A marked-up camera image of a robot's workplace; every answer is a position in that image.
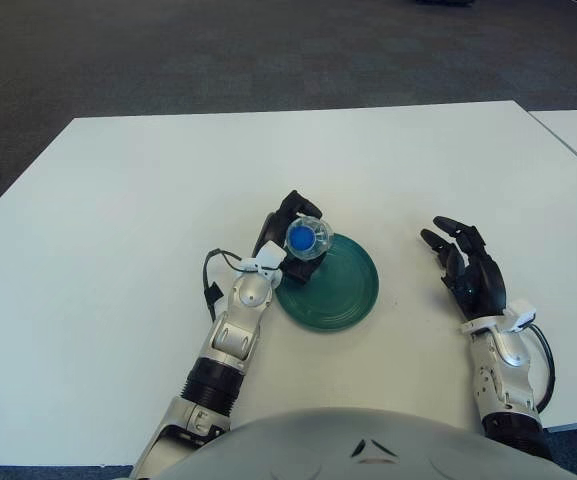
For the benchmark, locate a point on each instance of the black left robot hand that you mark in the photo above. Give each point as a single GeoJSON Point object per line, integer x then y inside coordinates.
{"type": "Point", "coordinates": [278, 220]}

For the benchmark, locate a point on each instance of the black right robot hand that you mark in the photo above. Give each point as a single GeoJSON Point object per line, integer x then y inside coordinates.
{"type": "Point", "coordinates": [483, 285]}

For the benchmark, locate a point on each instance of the clear bottle blue cap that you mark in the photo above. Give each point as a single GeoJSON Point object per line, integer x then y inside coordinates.
{"type": "Point", "coordinates": [300, 239]}

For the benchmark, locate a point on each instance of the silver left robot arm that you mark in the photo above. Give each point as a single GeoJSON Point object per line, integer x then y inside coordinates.
{"type": "Point", "coordinates": [228, 340]}

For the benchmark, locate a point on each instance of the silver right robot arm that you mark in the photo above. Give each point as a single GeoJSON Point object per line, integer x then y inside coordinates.
{"type": "Point", "coordinates": [500, 380]}

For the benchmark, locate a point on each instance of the teal round plate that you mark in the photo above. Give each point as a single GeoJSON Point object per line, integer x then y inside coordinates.
{"type": "Point", "coordinates": [348, 290]}

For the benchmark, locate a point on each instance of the grey robot torso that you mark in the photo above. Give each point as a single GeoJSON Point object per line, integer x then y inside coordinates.
{"type": "Point", "coordinates": [318, 445]}

